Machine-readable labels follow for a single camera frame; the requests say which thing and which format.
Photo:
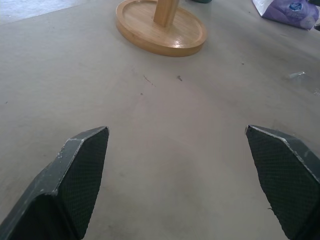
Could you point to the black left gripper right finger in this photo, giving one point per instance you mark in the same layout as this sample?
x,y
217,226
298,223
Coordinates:
x,y
287,180

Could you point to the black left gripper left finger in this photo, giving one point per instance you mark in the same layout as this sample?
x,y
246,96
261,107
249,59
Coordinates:
x,y
62,190

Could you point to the round wooden stand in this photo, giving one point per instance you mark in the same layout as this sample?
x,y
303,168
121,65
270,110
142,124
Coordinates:
x,y
160,26

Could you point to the small clear plastic scrap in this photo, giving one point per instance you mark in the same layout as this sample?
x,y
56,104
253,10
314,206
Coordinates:
x,y
296,74

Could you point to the small dark screw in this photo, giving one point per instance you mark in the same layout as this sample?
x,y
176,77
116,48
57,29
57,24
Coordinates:
x,y
179,78

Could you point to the purple and white plastic bag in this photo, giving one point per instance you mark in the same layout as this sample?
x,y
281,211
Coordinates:
x,y
287,12

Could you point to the dark green object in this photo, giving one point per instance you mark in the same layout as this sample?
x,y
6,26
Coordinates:
x,y
201,1

